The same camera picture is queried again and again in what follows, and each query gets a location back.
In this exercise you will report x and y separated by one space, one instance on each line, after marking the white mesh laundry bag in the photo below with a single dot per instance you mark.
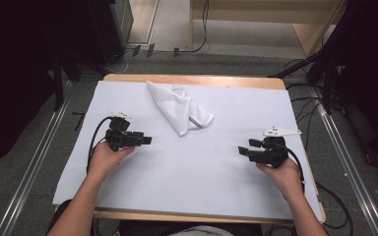
177 108

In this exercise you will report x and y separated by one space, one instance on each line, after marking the person's right hand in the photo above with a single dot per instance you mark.
285 180

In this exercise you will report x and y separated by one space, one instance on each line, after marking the black cabinet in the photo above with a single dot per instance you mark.
111 29

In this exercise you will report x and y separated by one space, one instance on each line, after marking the dark curtain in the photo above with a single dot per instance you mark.
13 82
370 82

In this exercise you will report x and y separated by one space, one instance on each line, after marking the aluminium floor rail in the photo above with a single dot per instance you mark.
351 170
29 170

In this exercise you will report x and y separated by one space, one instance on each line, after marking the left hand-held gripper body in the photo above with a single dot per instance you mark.
119 137

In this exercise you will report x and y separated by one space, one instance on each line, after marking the light wooden bench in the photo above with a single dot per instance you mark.
308 32

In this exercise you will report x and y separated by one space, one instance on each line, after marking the person's left hand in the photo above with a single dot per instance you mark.
106 162

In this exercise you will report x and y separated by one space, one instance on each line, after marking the black metal stand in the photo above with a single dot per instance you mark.
58 85
328 85

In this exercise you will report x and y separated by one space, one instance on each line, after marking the black chair armrest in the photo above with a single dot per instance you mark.
61 209

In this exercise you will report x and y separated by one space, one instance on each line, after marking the person's grey shirt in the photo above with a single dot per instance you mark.
203 231

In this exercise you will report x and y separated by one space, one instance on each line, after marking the wooden table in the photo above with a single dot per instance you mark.
210 79

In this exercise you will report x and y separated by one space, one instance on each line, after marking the white table mat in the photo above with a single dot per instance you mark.
193 177

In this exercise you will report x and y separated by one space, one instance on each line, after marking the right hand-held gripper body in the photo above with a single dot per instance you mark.
272 154

